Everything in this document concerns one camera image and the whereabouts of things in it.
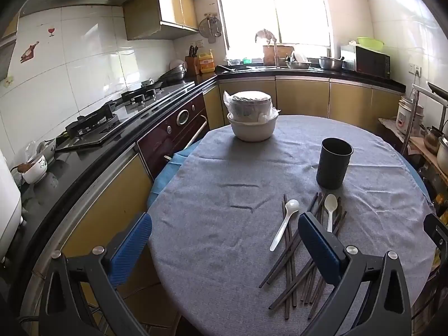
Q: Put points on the blue table cover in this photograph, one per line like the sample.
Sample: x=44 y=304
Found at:
x=166 y=182

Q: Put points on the bowls wrapped in plastic bag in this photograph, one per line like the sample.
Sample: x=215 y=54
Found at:
x=250 y=106

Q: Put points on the green plastic basin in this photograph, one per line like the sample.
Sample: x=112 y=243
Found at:
x=371 y=43

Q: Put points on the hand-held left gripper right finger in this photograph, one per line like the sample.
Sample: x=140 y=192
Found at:
x=316 y=241

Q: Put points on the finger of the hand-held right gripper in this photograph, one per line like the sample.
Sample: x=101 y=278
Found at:
x=435 y=229

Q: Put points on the black countertop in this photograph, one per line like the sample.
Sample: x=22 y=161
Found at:
x=42 y=199

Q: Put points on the hanging round strainer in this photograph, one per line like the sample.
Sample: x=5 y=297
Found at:
x=210 y=28

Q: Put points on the white bowl with spoon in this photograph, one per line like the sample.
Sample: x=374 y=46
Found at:
x=49 y=150

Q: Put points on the wooden knife block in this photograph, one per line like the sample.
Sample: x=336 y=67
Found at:
x=191 y=64

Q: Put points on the white printed bowl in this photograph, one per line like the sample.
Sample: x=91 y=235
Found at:
x=35 y=173

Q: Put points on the yellow wall cabinets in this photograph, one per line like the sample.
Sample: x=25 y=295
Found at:
x=171 y=10

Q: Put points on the wooden cutting board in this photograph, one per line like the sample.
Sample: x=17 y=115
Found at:
x=269 y=56

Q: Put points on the steel mixing bowl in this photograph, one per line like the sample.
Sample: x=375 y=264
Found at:
x=330 y=63

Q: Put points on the small steel pot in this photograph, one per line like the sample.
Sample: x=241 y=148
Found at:
x=430 y=140

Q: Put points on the steel basin with dishes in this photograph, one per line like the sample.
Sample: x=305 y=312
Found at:
x=297 y=64

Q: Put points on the wine glass wall sticker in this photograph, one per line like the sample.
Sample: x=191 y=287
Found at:
x=51 y=30

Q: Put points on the black microwave oven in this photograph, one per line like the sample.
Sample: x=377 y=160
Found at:
x=371 y=61

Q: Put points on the white plastic spoon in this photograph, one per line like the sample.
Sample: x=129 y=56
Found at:
x=292 y=204
x=330 y=203

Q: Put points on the kitchen window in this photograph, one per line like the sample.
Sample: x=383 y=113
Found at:
x=266 y=7

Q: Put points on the yellow oil bottle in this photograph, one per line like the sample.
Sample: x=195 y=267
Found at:
x=206 y=63

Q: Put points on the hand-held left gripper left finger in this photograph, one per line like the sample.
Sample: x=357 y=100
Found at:
x=131 y=248

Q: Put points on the steel faucet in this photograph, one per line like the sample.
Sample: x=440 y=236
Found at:
x=276 y=56

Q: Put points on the large white bowl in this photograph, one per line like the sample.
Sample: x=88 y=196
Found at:
x=252 y=133

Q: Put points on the bottle wall sticker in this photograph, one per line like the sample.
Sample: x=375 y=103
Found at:
x=29 y=51

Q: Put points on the black gas stove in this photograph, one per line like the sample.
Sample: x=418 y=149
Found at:
x=115 y=122

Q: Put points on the grey tablecloth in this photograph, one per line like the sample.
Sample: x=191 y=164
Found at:
x=227 y=245

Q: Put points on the pile of dark chopsticks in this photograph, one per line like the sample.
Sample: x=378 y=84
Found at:
x=287 y=287

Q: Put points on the white countertop appliance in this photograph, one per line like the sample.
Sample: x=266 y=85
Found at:
x=8 y=196

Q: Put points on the metal storage rack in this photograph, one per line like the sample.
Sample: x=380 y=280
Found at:
x=439 y=91

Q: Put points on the small green container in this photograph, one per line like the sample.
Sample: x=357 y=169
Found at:
x=247 y=61

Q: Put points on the stacked steel basins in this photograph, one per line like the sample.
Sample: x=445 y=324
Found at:
x=175 y=73

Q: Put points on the black utensil holder cup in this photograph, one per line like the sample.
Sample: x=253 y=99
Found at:
x=332 y=168

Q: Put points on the wall socket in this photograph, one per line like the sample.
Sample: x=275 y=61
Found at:
x=414 y=69

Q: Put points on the rag on faucet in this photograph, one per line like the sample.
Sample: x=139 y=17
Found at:
x=264 y=35

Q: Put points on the maroon built-in oven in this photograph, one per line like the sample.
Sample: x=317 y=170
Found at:
x=175 y=129

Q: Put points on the white rice cooker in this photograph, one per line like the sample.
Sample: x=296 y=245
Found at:
x=406 y=115

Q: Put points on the small flower wall sticker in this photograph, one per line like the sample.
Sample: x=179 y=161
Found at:
x=9 y=81

